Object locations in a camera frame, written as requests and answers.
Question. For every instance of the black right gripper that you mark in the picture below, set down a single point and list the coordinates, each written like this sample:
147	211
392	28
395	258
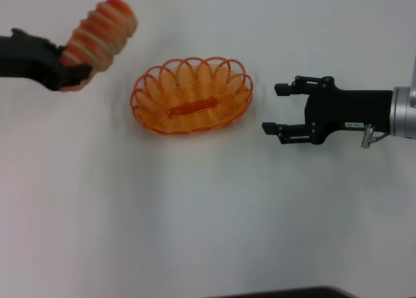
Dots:
347	111

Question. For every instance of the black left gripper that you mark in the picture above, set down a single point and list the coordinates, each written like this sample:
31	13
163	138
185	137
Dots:
26	57

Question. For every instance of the orange striped bread loaf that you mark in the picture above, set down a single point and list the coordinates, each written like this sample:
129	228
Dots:
100	34

